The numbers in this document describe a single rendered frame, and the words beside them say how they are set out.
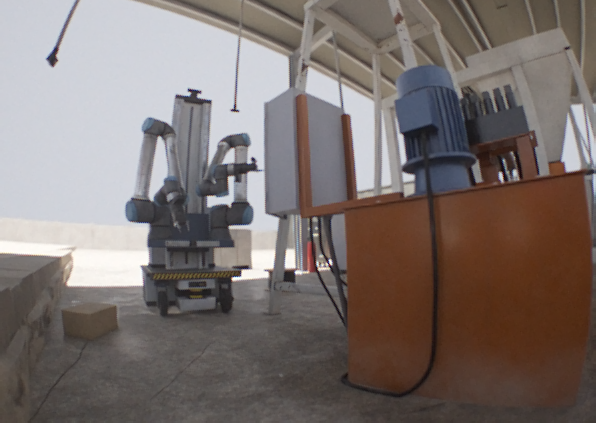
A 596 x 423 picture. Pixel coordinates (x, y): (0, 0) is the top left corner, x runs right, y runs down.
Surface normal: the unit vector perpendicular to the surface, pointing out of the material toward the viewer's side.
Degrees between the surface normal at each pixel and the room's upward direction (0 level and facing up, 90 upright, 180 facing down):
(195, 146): 90
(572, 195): 90
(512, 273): 90
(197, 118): 90
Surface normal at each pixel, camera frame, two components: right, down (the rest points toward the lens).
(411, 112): -0.75, -0.07
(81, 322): 0.11, -0.16
